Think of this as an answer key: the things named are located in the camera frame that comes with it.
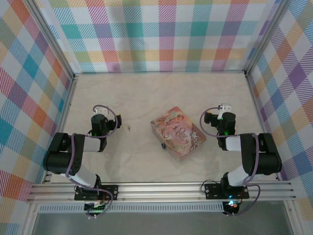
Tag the pink illustrated tin box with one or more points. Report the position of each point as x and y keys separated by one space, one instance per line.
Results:
x=176 y=132

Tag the small dark padlock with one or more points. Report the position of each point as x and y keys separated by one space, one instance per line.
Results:
x=163 y=146

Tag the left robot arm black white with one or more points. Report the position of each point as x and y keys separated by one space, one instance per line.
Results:
x=61 y=159

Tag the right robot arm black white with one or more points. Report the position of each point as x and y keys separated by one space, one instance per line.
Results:
x=266 y=159

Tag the circuit board with lit LEDs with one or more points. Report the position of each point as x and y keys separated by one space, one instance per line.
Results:
x=232 y=205

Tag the green circuit board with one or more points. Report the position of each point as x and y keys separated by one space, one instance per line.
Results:
x=95 y=207

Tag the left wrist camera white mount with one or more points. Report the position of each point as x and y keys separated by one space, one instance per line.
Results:
x=100 y=110

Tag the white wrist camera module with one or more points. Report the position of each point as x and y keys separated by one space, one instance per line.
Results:
x=225 y=107

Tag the aluminium frame rail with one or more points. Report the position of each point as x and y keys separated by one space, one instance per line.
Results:
x=256 y=102
x=66 y=110
x=159 y=72

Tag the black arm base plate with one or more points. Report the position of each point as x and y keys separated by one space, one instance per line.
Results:
x=212 y=191
x=111 y=192

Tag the wide slotted aluminium rail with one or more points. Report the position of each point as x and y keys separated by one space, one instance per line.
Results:
x=161 y=192

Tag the aluminium frame post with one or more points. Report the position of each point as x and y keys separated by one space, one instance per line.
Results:
x=266 y=36
x=49 y=41

